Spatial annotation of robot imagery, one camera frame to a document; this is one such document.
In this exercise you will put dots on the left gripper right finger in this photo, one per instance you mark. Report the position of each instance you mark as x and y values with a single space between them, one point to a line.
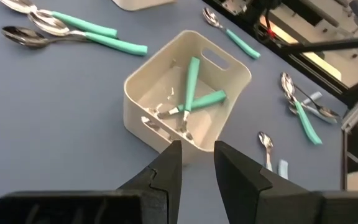
259 199

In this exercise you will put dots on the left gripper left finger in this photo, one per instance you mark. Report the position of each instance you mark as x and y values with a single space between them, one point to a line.
120 205

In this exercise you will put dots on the white plastic bin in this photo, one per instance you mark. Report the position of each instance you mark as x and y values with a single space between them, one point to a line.
141 3

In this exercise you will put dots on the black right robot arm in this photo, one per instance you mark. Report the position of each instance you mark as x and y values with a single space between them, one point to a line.
259 12

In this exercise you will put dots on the beige plastic bin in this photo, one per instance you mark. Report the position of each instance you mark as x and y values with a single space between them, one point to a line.
135 118

